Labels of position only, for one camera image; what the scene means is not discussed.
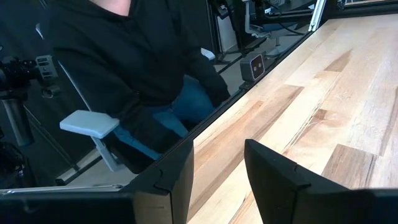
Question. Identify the black camera on tripod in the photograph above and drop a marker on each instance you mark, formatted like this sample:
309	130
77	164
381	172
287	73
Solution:
18	74

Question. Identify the person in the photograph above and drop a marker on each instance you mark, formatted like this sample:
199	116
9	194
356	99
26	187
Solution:
124	62

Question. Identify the grey table-level camera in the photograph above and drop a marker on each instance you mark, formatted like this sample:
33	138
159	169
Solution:
256	67

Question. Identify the silver aluminium rail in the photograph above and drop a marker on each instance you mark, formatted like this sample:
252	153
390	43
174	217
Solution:
317	14
62	189

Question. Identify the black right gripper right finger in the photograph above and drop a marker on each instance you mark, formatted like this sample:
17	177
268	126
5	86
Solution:
280	193

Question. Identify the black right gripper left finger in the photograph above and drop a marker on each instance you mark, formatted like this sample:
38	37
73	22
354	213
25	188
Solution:
168	193

